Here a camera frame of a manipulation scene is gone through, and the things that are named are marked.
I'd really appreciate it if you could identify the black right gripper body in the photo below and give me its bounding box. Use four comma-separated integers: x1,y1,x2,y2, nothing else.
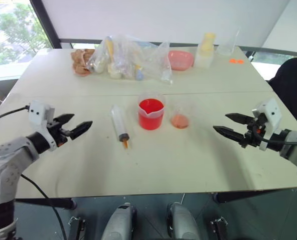
239,113,267,149

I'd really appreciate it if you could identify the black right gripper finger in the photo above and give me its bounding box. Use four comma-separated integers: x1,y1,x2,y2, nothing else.
212,125,247,145
224,112,255,125

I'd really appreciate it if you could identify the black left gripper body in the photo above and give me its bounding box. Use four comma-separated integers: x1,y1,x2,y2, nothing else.
47,119,73,148

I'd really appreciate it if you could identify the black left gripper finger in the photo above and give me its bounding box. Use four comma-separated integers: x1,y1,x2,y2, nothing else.
69,120,94,141
53,113,75,126

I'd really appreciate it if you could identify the clear syringe with orange tip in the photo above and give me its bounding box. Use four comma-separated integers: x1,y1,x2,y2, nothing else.
110,104,133,151

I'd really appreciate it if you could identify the small clear plastic cup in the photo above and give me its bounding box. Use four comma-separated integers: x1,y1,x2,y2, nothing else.
170,99,192,130

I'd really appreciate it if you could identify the black chair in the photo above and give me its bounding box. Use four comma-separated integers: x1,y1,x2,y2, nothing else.
267,57,297,135

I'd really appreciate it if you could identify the large beaker with red liquid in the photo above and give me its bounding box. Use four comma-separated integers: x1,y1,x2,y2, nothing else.
137,91,167,131

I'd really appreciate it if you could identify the empty clear measuring beaker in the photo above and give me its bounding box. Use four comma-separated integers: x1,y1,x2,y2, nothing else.
215,28,241,57

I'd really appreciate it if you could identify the clear plastic bag with bottles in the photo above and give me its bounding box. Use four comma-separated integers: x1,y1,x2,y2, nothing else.
84,34,131,80

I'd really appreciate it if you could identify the small blue bottle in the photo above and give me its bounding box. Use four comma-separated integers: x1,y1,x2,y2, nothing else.
135,65,145,82

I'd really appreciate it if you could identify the pink soap box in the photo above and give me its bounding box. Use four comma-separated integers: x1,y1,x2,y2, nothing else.
168,50,195,72

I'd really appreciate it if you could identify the black metal clamp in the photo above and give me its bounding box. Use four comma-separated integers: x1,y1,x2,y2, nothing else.
67,215,87,240
209,216,230,240

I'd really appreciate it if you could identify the crumpled clear plastic bag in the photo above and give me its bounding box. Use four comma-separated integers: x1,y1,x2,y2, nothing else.
127,40,175,85

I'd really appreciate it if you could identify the grey rounded robot leg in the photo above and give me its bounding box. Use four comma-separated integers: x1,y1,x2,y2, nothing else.
100,202,137,240
166,201,202,240

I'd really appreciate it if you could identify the white roller blind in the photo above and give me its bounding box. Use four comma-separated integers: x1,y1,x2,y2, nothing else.
41,0,292,44

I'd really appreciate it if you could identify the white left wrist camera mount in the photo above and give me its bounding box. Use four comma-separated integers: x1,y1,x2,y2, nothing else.
28,100,57,151

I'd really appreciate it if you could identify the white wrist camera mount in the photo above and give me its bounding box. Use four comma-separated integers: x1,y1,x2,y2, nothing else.
28,100,57,151
251,97,282,151

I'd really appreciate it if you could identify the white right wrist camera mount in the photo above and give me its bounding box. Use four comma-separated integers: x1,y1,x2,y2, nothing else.
251,97,282,151

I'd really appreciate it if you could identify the black table frame bar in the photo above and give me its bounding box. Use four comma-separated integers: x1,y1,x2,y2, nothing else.
212,188,297,204
15,196,77,210

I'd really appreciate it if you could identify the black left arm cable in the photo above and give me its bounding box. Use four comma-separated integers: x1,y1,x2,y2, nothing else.
0,106,69,240

